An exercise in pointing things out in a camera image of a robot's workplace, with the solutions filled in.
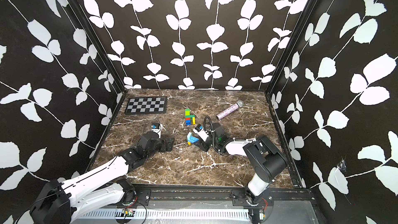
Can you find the dark green long lego brick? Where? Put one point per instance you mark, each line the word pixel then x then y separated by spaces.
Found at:
pixel 189 117

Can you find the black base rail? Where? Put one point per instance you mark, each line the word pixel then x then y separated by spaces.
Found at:
pixel 147 194

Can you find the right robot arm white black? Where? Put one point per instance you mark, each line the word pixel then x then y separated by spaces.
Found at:
pixel 266 159

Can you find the light blue long lego brick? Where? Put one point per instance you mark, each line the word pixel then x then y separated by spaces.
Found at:
pixel 194 140

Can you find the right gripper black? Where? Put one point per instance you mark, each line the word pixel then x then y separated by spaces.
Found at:
pixel 202 145

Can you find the white perforated strip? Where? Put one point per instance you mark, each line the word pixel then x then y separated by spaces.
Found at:
pixel 195 214

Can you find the black white checkerboard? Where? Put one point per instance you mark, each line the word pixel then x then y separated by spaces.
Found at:
pixel 146 105

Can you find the purple glitter microphone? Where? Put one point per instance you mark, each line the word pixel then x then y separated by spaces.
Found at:
pixel 230 110

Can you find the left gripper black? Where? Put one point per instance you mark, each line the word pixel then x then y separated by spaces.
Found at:
pixel 164 148

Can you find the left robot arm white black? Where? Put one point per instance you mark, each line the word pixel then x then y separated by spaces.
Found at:
pixel 64 202

